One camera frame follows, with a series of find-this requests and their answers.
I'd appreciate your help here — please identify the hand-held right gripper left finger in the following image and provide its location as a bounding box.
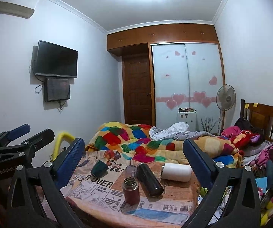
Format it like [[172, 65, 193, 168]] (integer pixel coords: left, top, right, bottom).
[[7, 137, 87, 228]]

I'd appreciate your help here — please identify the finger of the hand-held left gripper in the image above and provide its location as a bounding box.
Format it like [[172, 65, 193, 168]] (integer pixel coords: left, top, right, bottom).
[[0, 129, 55, 158], [0, 124, 31, 148]]

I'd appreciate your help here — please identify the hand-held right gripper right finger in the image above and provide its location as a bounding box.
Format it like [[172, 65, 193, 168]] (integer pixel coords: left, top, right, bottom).
[[181, 138, 263, 228]]

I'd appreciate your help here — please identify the dark green cup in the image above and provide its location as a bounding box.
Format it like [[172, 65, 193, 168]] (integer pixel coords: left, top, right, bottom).
[[90, 160, 109, 177]]

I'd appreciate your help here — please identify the clear glass cup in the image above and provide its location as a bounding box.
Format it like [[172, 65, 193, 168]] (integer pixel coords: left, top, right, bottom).
[[125, 165, 138, 179]]

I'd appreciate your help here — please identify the yellow padded tube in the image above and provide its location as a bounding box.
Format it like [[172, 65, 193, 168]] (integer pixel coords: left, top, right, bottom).
[[52, 133, 76, 160]]

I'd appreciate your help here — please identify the white cylindrical bottle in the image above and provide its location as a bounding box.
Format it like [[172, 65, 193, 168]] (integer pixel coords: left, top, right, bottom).
[[161, 163, 192, 182]]

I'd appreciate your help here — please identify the dried grass plant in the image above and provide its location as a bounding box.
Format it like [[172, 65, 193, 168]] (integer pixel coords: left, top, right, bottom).
[[200, 116, 219, 134]]

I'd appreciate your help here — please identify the grey white crumpled cloth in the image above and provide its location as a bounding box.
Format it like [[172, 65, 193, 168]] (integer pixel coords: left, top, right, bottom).
[[149, 122, 213, 141]]

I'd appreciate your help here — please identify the small white cabinet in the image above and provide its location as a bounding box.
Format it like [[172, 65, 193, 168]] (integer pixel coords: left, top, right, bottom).
[[177, 110, 197, 132]]

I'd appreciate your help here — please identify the newspaper print tablecloth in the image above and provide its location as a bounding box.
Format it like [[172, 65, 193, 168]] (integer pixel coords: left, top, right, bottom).
[[35, 150, 213, 228]]

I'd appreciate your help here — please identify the pink cloth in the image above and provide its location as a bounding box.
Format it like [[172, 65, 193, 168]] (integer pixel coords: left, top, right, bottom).
[[220, 126, 242, 139]]

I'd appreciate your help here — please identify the black bottle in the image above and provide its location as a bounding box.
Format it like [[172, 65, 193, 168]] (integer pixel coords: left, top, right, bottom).
[[137, 163, 164, 197]]

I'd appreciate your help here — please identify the red plush toy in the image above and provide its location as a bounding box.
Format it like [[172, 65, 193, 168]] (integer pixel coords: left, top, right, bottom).
[[229, 129, 264, 148]]

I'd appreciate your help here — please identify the black bag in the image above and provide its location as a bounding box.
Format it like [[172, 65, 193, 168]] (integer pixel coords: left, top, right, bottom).
[[234, 117, 254, 131]]

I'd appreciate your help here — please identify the colourful patchwork quilt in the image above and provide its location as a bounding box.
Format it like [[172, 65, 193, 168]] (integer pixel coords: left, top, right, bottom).
[[85, 121, 245, 167]]

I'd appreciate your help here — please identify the red steel flask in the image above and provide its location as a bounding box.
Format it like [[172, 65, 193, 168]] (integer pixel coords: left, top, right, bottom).
[[123, 177, 141, 205]]

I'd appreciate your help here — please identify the white standing fan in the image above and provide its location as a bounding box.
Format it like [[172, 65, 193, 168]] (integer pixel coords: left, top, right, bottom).
[[216, 84, 237, 134]]

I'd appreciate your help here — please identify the wooden bed headboard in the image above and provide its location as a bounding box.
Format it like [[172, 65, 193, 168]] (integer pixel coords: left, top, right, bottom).
[[240, 99, 273, 143]]

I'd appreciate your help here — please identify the yellow plush toy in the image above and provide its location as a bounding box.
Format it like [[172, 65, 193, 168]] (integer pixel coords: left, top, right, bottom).
[[261, 201, 273, 224]]

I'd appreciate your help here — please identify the wooden wardrobe with sliding doors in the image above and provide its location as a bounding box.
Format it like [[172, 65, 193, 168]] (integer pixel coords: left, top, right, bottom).
[[106, 23, 226, 134]]

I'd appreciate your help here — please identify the brown wooden door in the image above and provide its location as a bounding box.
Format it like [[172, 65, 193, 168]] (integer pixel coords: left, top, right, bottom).
[[122, 43, 154, 126]]

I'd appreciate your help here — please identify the black television cable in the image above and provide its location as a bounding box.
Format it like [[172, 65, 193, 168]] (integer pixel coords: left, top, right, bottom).
[[28, 58, 45, 94]]

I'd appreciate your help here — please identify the small black wall monitor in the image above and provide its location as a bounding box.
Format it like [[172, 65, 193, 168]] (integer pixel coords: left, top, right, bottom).
[[44, 77, 71, 103]]

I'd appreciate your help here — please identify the wall mounted black television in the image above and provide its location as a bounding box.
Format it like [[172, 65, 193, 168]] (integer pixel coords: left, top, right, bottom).
[[32, 40, 78, 78]]

